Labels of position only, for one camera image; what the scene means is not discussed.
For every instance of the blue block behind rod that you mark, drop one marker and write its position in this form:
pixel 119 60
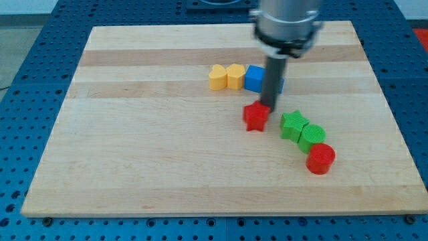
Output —
pixel 280 89

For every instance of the blue cube block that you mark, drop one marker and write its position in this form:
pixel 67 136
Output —
pixel 254 78

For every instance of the wooden board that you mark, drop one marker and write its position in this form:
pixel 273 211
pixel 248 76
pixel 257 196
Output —
pixel 140 134

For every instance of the red star block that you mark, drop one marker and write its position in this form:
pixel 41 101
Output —
pixel 256 116

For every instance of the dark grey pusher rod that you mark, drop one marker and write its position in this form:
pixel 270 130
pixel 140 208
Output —
pixel 272 81

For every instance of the red cylinder block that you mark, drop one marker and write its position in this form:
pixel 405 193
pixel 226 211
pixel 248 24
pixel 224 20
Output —
pixel 320 158

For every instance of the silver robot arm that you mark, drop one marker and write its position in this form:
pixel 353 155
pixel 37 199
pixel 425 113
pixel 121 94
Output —
pixel 283 29

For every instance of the yellow pentagon block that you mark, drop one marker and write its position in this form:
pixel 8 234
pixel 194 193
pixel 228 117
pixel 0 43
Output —
pixel 235 76

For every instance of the green star block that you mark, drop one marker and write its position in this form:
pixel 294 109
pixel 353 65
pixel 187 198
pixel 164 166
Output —
pixel 292 124

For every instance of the yellow heart block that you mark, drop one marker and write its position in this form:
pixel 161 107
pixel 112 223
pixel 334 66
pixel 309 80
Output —
pixel 217 78

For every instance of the green cylinder block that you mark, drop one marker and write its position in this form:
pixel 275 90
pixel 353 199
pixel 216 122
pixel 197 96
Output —
pixel 311 135

